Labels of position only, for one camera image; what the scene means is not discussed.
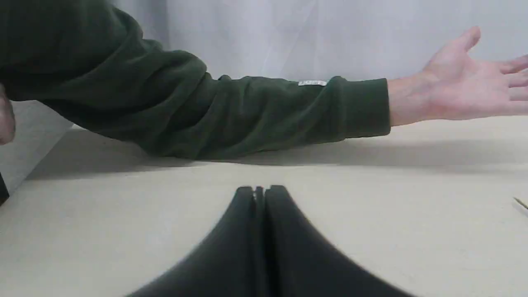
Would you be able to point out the dark green sleeved forearm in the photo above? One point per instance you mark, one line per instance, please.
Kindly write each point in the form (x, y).
(88, 61)

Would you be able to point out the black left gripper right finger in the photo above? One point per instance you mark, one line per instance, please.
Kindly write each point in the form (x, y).
(303, 263)

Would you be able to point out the black orange precision screwdriver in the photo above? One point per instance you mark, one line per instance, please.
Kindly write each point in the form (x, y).
(521, 203)

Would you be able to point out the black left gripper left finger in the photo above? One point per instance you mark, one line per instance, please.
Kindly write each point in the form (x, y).
(222, 265)

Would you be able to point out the open bare human hand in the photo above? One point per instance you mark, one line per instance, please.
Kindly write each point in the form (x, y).
(454, 86)

